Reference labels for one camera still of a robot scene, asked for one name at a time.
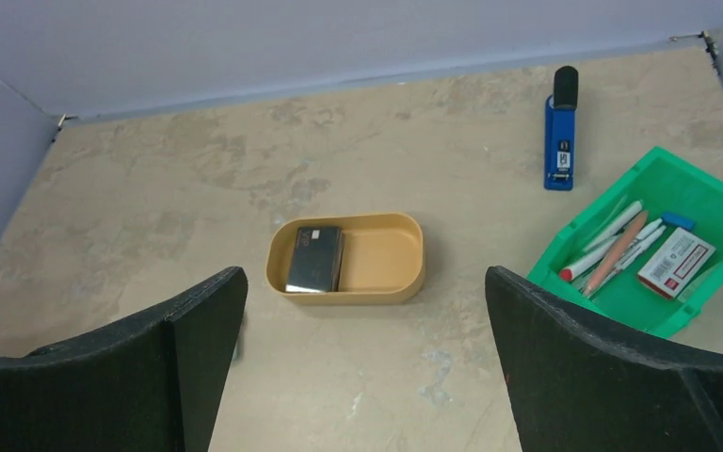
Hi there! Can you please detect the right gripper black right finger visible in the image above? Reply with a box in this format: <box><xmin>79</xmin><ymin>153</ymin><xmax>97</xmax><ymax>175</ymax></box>
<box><xmin>485</xmin><ymin>266</ymin><xmax>723</xmax><ymax>451</ymax></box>

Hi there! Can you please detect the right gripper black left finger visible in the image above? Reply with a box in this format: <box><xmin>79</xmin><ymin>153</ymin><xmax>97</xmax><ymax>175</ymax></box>
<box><xmin>0</xmin><ymin>266</ymin><xmax>249</xmax><ymax>451</ymax></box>

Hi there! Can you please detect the black credit card stack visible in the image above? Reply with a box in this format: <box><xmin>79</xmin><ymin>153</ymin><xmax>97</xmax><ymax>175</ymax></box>
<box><xmin>285</xmin><ymin>226</ymin><xmax>345</xmax><ymax>293</ymax></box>

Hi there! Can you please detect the green plastic bin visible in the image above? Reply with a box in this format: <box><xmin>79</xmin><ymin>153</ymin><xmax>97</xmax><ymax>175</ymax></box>
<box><xmin>526</xmin><ymin>148</ymin><xmax>723</xmax><ymax>338</ymax></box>

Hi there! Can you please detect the white red staple box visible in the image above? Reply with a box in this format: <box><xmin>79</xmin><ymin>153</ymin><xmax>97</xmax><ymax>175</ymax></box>
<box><xmin>636</xmin><ymin>228</ymin><xmax>716</xmax><ymax>299</ymax></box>

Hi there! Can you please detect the orange pencil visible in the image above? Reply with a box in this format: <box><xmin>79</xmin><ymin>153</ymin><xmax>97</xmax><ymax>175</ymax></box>
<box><xmin>582</xmin><ymin>210</ymin><xmax>649</xmax><ymax>298</ymax></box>

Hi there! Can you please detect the white pen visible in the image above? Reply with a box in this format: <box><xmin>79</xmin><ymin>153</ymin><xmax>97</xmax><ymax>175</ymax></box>
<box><xmin>595</xmin><ymin>218</ymin><xmax>666</xmax><ymax>291</ymax></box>

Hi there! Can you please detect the blue eraser in bin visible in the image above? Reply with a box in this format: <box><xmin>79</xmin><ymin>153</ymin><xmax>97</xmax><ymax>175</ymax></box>
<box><xmin>661</xmin><ymin>212</ymin><xmax>696</xmax><ymax>232</ymax></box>

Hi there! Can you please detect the tan oval tray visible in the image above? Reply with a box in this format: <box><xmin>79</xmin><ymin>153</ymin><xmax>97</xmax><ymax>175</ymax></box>
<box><xmin>265</xmin><ymin>212</ymin><xmax>426</xmax><ymax>306</ymax></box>

